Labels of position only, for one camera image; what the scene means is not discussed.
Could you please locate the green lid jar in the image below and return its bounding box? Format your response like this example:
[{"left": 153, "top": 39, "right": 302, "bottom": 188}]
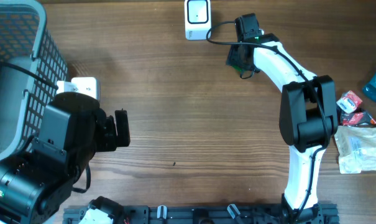
[{"left": 232, "top": 65, "right": 244, "bottom": 72}]

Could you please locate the black red snack packet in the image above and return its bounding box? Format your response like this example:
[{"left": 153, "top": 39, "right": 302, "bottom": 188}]
[{"left": 339, "top": 110, "right": 376, "bottom": 127}]

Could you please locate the red white packet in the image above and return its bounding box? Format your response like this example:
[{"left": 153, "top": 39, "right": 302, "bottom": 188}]
[{"left": 336, "top": 90, "right": 362, "bottom": 114}]

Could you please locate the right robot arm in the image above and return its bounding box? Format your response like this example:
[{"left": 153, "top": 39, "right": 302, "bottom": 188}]
[{"left": 227, "top": 14, "right": 337, "bottom": 223}]

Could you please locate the beige PanTree snack pouch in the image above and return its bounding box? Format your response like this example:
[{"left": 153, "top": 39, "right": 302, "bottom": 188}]
[{"left": 334, "top": 126, "right": 376, "bottom": 174}]

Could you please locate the grey plastic mesh basket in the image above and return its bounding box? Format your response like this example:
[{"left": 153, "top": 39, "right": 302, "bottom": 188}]
[{"left": 0, "top": 1, "right": 69, "bottom": 160}]

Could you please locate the white barcode scanner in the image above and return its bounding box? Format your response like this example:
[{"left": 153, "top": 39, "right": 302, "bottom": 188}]
[{"left": 184, "top": 0, "right": 212, "bottom": 40}]

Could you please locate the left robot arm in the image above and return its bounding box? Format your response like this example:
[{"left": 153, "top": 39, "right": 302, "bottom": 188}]
[{"left": 0, "top": 92, "right": 131, "bottom": 223}]

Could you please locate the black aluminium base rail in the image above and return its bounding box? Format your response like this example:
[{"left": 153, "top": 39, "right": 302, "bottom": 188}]
[{"left": 62, "top": 204, "right": 340, "bottom": 224}]

